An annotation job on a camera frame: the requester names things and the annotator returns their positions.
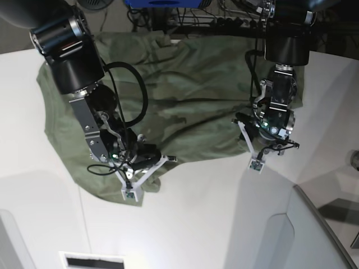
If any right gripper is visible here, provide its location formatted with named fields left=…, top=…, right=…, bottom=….
left=109, top=134, right=178, bottom=179

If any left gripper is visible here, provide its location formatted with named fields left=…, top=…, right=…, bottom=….
left=233, top=112, right=300, bottom=156

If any green t-shirt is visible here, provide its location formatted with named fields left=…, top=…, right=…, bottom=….
left=36, top=31, right=255, bottom=206

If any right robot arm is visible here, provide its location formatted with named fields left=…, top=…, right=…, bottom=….
left=1, top=1, right=176, bottom=178

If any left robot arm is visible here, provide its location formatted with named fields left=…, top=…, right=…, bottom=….
left=237, top=1, right=337, bottom=161

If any black power strip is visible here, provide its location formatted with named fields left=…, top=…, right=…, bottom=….
left=210, top=17, right=257, bottom=29

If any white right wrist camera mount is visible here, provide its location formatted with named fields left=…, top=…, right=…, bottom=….
left=115, top=155, right=178, bottom=202

